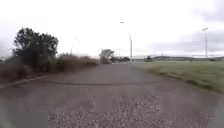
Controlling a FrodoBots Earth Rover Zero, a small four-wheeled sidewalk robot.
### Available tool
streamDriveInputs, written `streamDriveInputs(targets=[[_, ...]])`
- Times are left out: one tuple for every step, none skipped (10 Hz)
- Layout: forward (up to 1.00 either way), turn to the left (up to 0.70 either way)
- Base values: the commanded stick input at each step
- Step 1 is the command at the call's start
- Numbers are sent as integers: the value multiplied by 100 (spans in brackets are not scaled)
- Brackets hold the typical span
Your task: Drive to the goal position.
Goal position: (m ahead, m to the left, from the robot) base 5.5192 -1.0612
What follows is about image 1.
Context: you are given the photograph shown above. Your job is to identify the distant trees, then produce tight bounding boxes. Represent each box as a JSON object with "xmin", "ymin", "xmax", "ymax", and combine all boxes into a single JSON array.
[{"xmin": 99, "ymin": 48, "xmax": 132, "ymax": 64}]

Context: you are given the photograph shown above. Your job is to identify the curved street lamp pole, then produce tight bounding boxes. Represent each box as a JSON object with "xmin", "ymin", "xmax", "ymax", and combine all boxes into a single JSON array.
[{"xmin": 119, "ymin": 21, "xmax": 134, "ymax": 63}]

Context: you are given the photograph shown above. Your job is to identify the dark leafy tree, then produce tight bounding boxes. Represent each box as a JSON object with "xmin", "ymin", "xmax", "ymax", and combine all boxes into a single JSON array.
[{"xmin": 11, "ymin": 27, "xmax": 60, "ymax": 71}]

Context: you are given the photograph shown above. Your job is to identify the brown bushes hedge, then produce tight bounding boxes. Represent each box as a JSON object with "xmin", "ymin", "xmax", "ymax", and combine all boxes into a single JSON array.
[{"xmin": 0, "ymin": 53, "xmax": 100, "ymax": 84}]

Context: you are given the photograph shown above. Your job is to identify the grey asphalt path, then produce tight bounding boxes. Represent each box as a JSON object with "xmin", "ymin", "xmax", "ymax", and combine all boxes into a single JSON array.
[{"xmin": 0, "ymin": 63, "xmax": 224, "ymax": 128}]

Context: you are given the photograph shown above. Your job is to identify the green grass field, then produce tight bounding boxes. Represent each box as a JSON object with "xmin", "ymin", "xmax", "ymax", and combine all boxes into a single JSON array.
[{"xmin": 133, "ymin": 59, "xmax": 224, "ymax": 95}]

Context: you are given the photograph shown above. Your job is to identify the concrete kerb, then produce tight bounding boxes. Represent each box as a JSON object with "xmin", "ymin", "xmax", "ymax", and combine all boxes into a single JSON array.
[{"xmin": 0, "ymin": 75, "xmax": 48, "ymax": 90}]

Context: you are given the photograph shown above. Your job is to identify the floodlight mast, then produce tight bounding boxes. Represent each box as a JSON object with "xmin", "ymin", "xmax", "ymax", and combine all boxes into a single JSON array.
[{"xmin": 201, "ymin": 27, "xmax": 210, "ymax": 60}]

